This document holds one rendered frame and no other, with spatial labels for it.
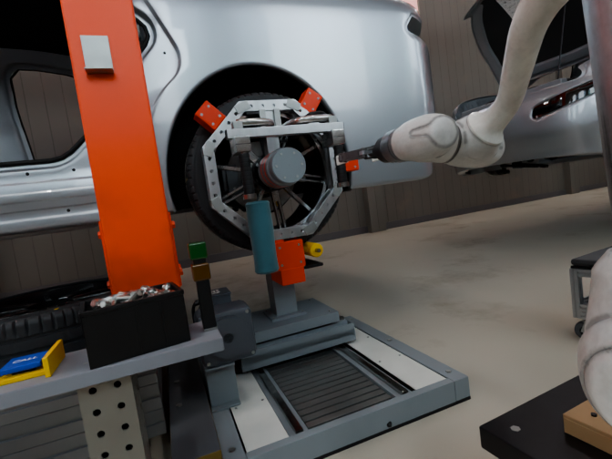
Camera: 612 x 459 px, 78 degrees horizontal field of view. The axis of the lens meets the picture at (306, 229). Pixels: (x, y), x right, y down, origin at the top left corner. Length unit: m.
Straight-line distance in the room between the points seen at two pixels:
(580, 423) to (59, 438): 1.16
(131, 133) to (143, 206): 0.18
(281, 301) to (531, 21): 1.30
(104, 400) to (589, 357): 0.84
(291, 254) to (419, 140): 0.77
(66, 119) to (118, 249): 4.70
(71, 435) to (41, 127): 4.76
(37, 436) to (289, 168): 1.04
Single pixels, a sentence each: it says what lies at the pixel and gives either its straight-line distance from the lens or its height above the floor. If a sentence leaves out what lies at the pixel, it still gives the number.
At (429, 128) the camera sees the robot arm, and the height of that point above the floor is 0.84.
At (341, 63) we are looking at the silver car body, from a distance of 1.89.
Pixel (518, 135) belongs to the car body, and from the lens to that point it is 3.57.
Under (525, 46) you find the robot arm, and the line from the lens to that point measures 0.86.
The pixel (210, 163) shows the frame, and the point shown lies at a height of 0.90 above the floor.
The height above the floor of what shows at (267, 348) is 0.16.
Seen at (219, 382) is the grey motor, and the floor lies 0.16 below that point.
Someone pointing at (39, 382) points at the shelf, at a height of 0.45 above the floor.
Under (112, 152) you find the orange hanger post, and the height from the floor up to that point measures 0.90.
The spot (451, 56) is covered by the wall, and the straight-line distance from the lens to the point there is 8.44.
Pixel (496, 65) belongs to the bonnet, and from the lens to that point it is 5.05.
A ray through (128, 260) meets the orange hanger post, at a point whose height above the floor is 0.63.
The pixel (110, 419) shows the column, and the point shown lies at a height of 0.33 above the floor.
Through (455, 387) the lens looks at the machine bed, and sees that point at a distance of 1.41.
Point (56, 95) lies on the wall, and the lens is 5.79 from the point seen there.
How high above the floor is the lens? 0.72
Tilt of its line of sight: 5 degrees down
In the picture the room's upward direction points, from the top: 8 degrees counter-clockwise
